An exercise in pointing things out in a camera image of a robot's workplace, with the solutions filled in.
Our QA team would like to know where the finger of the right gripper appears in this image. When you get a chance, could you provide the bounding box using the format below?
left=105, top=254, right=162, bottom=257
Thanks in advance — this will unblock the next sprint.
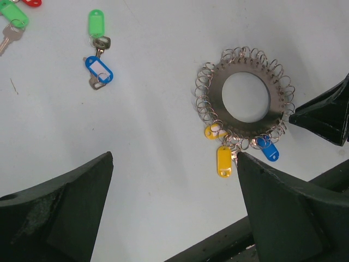
left=288, top=76, right=348, bottom=146

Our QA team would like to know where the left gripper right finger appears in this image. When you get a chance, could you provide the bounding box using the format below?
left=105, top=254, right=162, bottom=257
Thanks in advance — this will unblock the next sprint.
left=236, top=152, right=349, bottom=262

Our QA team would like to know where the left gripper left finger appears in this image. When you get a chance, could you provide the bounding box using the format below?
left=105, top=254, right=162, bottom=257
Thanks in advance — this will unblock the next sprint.
left=1, top=152, right=113, bottom=261

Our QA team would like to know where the blue tag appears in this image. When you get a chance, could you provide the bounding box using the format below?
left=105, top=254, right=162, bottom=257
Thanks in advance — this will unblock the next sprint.
left=257, top=135, right=280, bottom=162

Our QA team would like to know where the yellow tag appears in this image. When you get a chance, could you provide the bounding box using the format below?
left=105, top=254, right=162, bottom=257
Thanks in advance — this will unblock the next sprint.
left=216, top=146, right=232, bottom=178
left=204, top=123, right=227, bottom=140

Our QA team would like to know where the metal disc keyring organiser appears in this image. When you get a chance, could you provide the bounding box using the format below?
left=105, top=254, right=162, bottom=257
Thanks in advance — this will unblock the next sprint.
left=194, top=46, right=295, bottom=150

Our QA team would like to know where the blue tag key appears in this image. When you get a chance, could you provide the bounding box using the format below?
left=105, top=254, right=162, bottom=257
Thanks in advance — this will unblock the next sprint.
left=83, top=56, right=114, bottom=90

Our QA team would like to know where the green tag key upper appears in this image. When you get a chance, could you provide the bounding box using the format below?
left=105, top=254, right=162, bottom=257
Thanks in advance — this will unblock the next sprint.
left=1, top=0, right=29, bottom=56

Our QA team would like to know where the green tag key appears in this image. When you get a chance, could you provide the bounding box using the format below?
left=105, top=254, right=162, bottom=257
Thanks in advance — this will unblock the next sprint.
left=88, top=9, right=111, bottom=58
left=1, top=0, right=29, bottom=56

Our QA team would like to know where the green tag key lower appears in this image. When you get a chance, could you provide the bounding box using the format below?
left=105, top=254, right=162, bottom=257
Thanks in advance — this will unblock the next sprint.
left=88, top=9, right=111, bottom=58

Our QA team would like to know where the red tag key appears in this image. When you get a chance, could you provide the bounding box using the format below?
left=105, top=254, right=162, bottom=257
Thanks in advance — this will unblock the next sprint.
left=22, top=0, right=42, bottom=8

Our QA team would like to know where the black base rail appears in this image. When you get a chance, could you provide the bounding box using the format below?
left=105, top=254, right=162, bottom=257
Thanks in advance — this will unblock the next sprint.
left=165, top=159, right=349, bottom=262

